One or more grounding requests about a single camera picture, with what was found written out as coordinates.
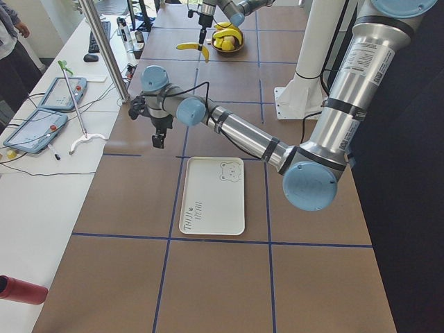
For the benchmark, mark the blue teach pendant near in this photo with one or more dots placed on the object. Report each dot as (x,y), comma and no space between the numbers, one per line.
(37,131)

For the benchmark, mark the black computer mouse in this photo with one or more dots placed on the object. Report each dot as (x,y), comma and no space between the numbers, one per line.
(90,57)

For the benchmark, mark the white bear tray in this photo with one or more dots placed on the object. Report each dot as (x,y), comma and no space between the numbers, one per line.
(213,201)

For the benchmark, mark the person in grey jacket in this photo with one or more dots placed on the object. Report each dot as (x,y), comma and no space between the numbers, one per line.
(19,74)

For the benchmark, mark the blue teach pendant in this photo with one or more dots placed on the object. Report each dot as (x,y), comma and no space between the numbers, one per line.
(58,98)
(37,131)

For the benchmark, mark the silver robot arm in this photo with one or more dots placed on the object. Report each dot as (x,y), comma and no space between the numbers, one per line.
(311,170)
(234,12)

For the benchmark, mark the grabber reach tool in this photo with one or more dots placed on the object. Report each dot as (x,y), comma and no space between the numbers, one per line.
(85,137)

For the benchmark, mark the aluminium frame post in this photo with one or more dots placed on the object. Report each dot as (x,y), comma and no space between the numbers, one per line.
(94,20)

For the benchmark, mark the red bottle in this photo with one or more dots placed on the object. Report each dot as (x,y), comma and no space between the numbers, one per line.
(22,291)

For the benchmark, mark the black marker pen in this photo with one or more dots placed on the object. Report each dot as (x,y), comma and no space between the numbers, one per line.
(55,153)

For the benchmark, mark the yellow banana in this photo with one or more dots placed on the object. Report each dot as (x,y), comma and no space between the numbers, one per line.
(222,25)
(195,46)
(229,32)
(218,42)

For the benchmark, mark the blue teach pendant far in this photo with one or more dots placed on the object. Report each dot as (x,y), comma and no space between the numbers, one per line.
(58,98)

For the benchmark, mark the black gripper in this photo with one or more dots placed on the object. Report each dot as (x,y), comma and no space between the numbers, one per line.
(161,122)
(202,21)

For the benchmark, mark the yellow lemon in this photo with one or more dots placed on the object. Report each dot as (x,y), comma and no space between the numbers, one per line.
(228,45)

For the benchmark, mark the brown wicker basket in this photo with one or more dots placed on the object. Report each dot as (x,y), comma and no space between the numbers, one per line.
(238,46)

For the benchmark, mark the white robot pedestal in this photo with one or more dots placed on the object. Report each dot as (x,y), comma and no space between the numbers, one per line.
(303,94)

